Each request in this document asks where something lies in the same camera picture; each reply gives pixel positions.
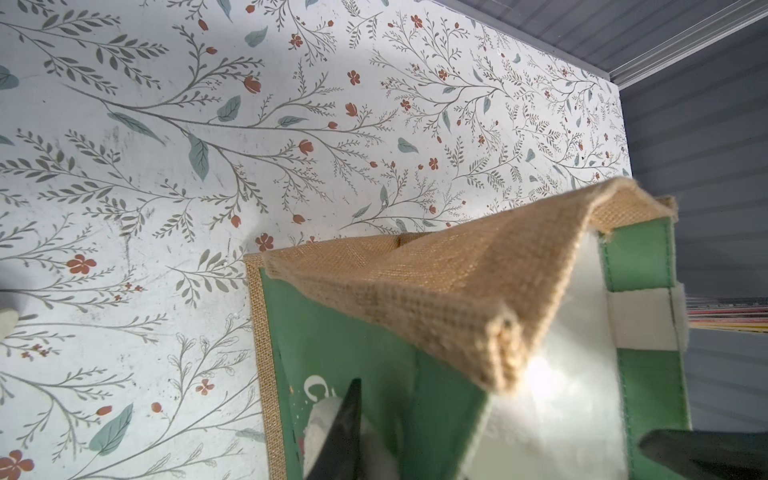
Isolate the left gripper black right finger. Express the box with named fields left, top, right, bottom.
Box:
left=639, top=429, right=767, bottom=479

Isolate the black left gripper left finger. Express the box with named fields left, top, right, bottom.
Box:
left=306, top=378, right=362, bottom=480

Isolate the blue lid pencil tube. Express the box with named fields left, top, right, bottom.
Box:
left=686, top=296, right=767, bottom=333

